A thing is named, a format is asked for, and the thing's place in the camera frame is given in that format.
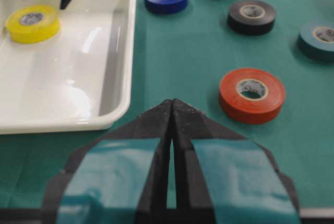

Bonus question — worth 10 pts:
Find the yellow tape roll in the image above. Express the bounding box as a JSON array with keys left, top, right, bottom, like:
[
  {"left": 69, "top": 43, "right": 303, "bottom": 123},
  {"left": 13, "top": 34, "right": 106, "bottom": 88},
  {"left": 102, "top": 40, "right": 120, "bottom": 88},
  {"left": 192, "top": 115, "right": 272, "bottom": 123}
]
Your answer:
[{"left": 5, "top": 5, "right": 60, "bottom": 44}]

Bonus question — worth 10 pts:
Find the green tape roll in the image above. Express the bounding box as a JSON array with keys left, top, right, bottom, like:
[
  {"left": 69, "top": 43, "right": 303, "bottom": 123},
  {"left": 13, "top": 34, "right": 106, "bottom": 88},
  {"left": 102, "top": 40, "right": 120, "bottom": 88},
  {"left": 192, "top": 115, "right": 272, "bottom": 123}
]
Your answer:
[{"left": 297, "top": 20, "right": 333, "bottom": 62}]

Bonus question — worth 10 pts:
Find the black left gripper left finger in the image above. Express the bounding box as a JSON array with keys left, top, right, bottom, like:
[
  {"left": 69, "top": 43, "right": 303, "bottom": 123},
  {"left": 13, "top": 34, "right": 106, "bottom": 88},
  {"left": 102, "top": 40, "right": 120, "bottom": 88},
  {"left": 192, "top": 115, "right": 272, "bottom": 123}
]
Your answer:
[{"left": 42, "top": 100, "right": 172, "bottom": 223}]

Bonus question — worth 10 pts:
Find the white plastic tray case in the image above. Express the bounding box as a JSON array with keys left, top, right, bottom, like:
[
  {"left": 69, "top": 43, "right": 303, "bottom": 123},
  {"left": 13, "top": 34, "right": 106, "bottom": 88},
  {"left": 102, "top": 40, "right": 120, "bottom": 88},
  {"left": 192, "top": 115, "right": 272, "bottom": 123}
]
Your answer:
[{"left": 1, "top": 0, "right": 136, "bottom": 134}]

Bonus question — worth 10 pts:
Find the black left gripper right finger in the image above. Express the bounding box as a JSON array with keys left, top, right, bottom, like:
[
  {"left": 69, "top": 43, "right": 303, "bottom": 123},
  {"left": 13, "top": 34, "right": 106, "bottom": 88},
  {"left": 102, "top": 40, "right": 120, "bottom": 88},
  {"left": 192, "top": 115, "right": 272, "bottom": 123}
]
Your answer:
[{"left": 171, "top": 99, "right": 301, "bottom": 223}]

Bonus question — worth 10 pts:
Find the black tape roll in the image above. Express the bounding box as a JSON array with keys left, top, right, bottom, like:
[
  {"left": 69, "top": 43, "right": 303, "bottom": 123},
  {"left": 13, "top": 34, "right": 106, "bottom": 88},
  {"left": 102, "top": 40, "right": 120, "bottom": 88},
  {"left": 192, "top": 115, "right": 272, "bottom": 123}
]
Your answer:
[{"left": 227, "top": 0, "right": 276, "bottom": 36}]

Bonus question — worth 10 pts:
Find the red tape roll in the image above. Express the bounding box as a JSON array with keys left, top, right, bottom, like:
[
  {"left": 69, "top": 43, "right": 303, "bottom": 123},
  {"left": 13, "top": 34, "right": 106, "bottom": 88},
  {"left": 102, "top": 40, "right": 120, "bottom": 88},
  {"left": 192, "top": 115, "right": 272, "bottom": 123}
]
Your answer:
[{"left": 219, "top": 68, "right": 285, "bottom": 124}]

